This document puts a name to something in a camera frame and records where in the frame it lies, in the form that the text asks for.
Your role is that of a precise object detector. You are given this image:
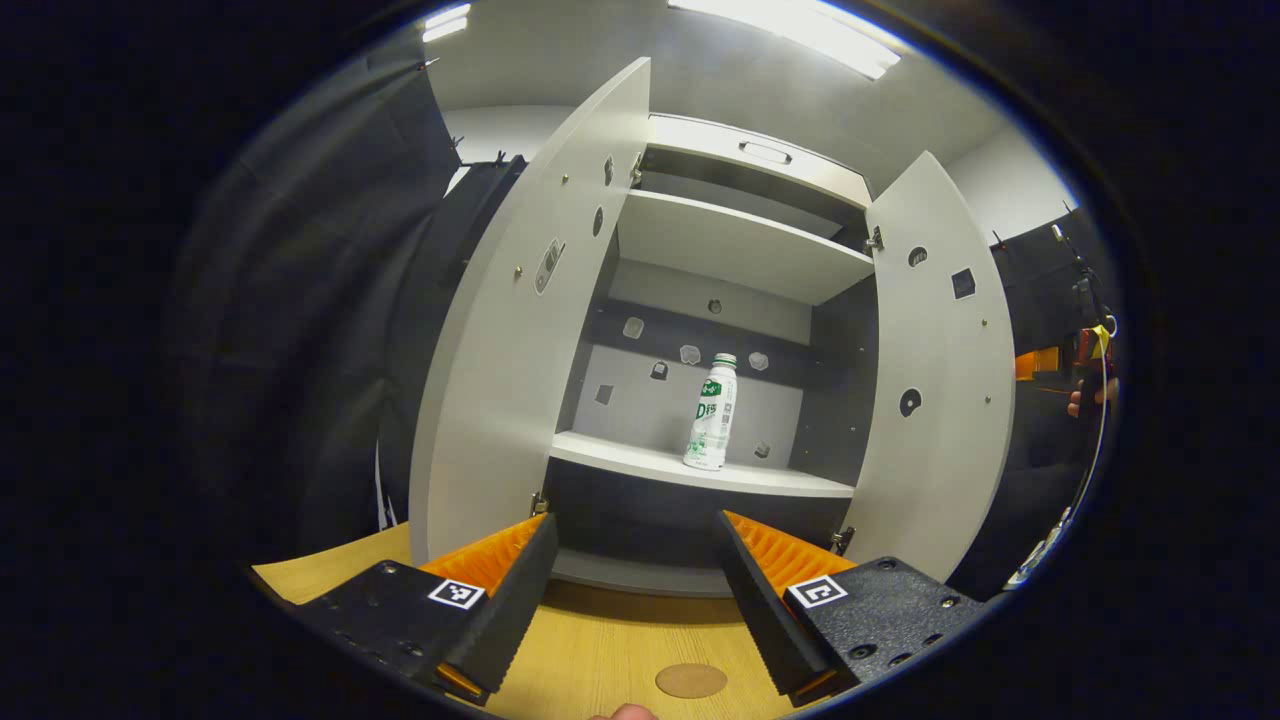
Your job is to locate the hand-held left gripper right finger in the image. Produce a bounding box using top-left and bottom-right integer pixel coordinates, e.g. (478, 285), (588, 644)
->
(716, 510), (991, 709)

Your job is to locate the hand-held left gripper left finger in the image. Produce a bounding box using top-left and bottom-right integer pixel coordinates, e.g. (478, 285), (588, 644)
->
(285, 513), (561, 708)

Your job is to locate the white cabinet door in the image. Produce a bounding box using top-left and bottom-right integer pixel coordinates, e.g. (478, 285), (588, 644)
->
(838, 150), (1018, 583)
(408, 57), (653, 566)

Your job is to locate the white bottle with green label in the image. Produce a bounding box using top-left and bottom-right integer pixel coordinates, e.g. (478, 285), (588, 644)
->
(683, 352), (739, 472)

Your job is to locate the round cork coaster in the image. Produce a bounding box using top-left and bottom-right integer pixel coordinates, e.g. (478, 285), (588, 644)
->
(655, 663), (729, 700)

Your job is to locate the white side tray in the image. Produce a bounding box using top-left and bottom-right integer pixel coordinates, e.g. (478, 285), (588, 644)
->
(1003, 508), (1076, 591)

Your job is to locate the white cabinet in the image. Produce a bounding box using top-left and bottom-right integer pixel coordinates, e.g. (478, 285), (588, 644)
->
(545, 112), (881, 599)

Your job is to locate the black backdrop cloth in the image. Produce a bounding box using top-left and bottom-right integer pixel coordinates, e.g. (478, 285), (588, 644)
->
(165, 40), (1121, 601)

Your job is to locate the large ceiling light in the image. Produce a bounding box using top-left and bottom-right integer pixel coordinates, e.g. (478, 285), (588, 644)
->
(668, 0), (901, 81)

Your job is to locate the small ceiling light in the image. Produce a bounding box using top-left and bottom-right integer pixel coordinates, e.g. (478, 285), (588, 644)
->
(422, 3), (473, 43)

